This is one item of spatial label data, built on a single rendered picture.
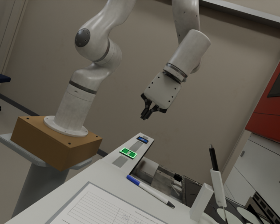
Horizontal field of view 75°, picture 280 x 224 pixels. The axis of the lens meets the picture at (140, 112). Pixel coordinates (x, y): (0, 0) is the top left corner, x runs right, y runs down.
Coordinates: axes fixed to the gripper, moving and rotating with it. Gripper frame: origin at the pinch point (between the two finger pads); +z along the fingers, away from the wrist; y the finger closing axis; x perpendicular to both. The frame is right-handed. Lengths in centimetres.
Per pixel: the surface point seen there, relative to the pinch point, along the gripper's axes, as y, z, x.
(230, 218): -46.1, 13.4, -6.6
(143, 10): 114, -91, -198
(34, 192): 19, 54, 0
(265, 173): -58, -6, -30
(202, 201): -24.9, 5.8, 19.8
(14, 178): 73, 128, -72
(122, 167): -5.0, 15.4, 11.9
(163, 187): -21.3, 20.3, -6.7
